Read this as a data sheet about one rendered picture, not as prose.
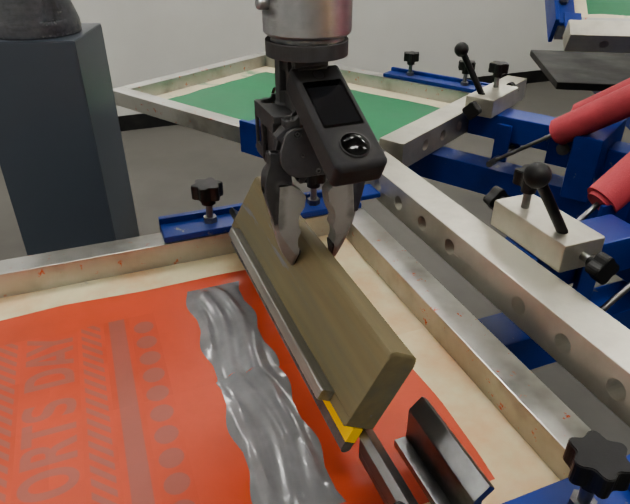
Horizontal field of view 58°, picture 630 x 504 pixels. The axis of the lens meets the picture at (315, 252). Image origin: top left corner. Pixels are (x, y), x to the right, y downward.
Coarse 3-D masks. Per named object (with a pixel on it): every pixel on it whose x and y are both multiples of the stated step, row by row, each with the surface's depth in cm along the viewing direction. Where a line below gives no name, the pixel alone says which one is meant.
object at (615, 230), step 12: (600, 216) 75; (612, 216) 75; (600, 228) 72; (612, 228) 72; (624, 228) 72; (612, 240) 70; (624, 240) 70; (528, 252) 67; (612, 252) 70; (624, 252) 71; (624, 264) 72; (564, 276) 69
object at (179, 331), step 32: (160, 288) 76; (192, 288) 76; (32, 320) 70; (64, 320) 70; (96, 320) 70; (160, 320) 70; (192, 320) 70; (192, 352) 65; (288, 352) 65; (192, 384) 60
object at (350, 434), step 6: (324, 402) 49; (330, 408) 48; (330, 414) 48; (336, 414) 47; (336, 420) 47; (342, 426) 46; (342, 432) 46; (348, 432) 45; (354, 432) 45; (360, 432) 46; (348, 438) 45; (354, 438) 46
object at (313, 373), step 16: (240, 240) 67; (240, 256) 65; (256, 272) 61; (272, 288) 59; (272, 304) 56; (288, 320) 54; (288, 336) 52; (304, 352) 50; (304, 368) 49; (320, 368) 49; (320, 384) 46
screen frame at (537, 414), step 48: (144, 240) 80; (192, 240) 80; (384, 240) 80; (0, 288) 73; (48, 288) 76; (432, 288) 70; (480, 336) 62; (480, 384) 60; (528, 384) 56; (528, 432) 53; (576, 432) 50
